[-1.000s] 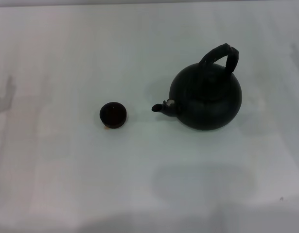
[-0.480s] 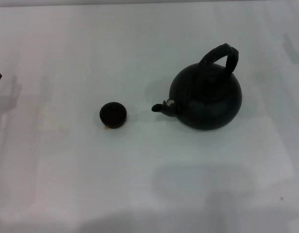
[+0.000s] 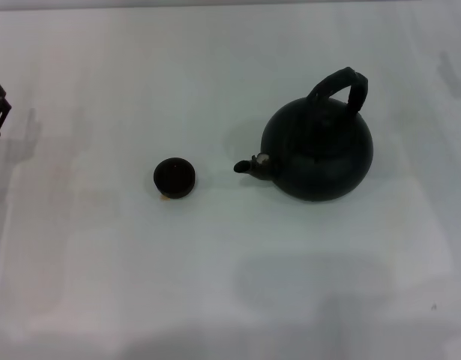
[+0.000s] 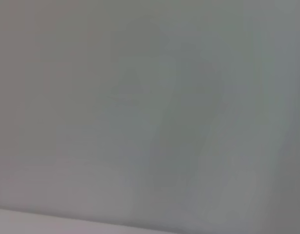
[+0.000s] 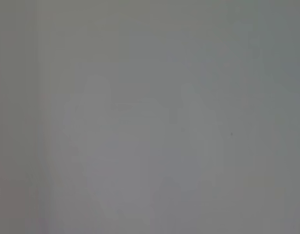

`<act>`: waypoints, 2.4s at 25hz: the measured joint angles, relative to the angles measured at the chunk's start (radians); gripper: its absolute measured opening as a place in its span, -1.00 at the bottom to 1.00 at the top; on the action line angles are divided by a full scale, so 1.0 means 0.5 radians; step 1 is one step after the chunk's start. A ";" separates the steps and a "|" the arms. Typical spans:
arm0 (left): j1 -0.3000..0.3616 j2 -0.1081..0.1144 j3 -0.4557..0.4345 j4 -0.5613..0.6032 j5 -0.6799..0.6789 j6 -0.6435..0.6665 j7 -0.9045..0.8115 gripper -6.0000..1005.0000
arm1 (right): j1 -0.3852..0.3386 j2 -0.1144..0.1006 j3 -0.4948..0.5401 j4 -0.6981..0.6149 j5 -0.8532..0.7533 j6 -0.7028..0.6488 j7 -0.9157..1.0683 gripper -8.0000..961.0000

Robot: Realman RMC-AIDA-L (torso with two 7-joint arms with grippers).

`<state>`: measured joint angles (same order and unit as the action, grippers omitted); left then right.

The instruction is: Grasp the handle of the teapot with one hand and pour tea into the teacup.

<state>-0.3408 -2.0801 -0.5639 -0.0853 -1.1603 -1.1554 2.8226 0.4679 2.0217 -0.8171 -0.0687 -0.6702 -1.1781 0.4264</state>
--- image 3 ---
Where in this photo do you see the small dark brown teacup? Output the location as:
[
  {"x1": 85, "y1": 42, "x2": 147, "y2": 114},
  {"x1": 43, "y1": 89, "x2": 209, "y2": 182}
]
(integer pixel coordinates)
[{"x1": 153, "y1": 157, "x2": 197, "y2": 200}]

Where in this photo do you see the black round teapot with handle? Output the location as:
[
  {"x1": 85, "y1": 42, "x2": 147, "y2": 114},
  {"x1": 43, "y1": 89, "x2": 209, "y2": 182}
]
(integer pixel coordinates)
[{"x1": 232, "y1": 66, "x2": 374, "y2": 203}]

